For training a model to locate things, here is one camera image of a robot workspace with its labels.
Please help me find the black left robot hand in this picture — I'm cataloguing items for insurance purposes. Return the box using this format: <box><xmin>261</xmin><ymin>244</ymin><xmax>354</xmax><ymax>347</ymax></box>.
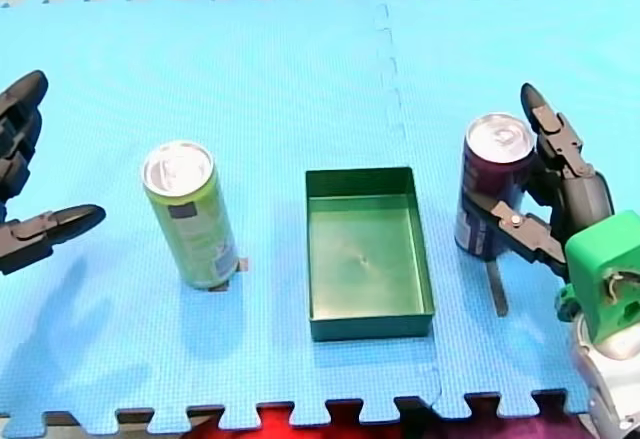
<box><xmin>0</xmin><ymin>69</ymin><xmax>107</xmax><ymax>277</ymax></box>

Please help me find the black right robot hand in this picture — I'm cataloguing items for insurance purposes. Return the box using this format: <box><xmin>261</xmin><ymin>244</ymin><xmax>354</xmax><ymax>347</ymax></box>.
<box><xmin>461</xmin><ymin>82</ymin><xmax>615</xmax><ymax>280</ymax></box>

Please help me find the dark purple drink can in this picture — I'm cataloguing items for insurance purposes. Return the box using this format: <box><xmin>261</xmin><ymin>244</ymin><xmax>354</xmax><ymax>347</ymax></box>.
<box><xmin>453</xmin><ymin>113</ymin><xmax>537</xmax><ymax>259</ymax></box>

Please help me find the shallow green tray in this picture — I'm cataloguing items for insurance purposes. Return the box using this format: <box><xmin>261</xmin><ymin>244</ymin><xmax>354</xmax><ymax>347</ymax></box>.
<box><xmin>305</xmin><ymin>166</ymin><xmax>435</xmax><ymax>343</ymax></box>

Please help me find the green drink can dark band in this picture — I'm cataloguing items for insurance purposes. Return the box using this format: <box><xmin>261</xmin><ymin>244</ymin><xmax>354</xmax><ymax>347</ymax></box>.
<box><xmin>142</xmin><ymin>140</ymin><xmax>240</xmax><ymax>290</ymax></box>

